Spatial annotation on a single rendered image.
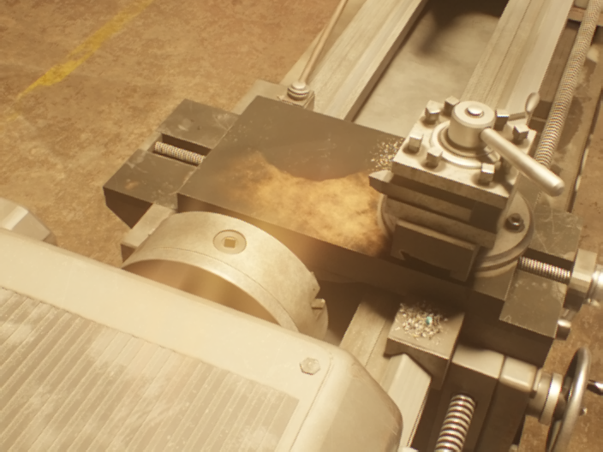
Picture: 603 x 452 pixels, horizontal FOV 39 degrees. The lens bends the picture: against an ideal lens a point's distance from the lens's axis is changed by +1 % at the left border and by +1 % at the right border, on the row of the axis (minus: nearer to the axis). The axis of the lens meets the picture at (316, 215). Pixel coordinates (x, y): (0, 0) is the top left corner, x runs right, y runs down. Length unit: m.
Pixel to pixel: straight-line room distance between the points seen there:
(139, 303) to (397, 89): 1.44
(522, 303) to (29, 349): 0.89
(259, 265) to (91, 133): 2.22
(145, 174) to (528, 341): 0.72
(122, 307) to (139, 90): 2.62
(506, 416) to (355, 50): 0.93
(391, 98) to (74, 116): 1.48
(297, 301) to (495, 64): 1.17
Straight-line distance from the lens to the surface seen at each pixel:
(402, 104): 2.02
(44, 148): 3.06
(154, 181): 1.53
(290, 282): 0.94
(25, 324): 0.71
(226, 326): 0.69
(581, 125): 2.65
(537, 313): 1.38
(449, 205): 1.20
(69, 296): 0.73
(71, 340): 0.69
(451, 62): 2.20
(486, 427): 1.49
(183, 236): 0.95
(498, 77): 1.97
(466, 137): 1.19
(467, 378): 1.40
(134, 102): 3.24
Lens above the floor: 1.87
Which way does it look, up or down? 43 degrees down
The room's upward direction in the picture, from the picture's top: 5 degrees clockwise
